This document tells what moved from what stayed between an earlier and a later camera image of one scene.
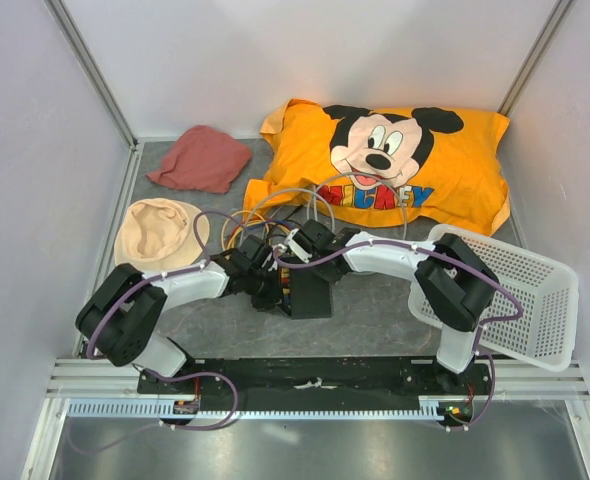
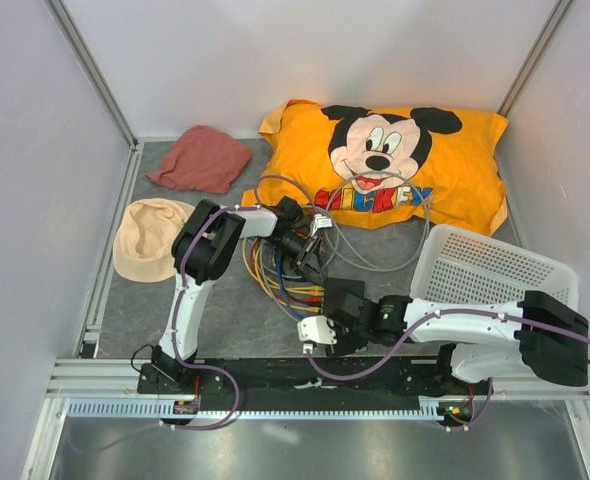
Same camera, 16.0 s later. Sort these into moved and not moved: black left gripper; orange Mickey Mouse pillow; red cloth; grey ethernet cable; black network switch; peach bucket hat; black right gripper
Moved: black left gripper; black network switch; black right gripper; grey ethernet cable
Not moved: peach bucket hat; red cloth; orange Mickey Mouse pillow
